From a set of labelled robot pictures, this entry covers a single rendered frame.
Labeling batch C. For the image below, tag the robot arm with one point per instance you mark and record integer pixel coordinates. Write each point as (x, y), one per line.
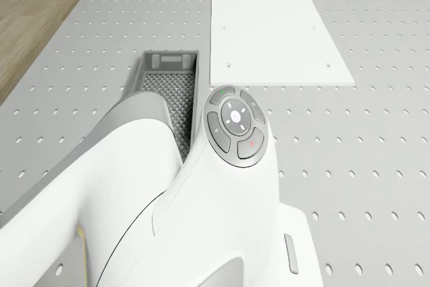
(201, 216)

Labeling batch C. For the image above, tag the dark grey basket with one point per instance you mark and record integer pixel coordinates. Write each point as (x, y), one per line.
(171, 99)

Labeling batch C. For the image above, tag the white board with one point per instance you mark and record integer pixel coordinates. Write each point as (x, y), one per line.
(268, 25)

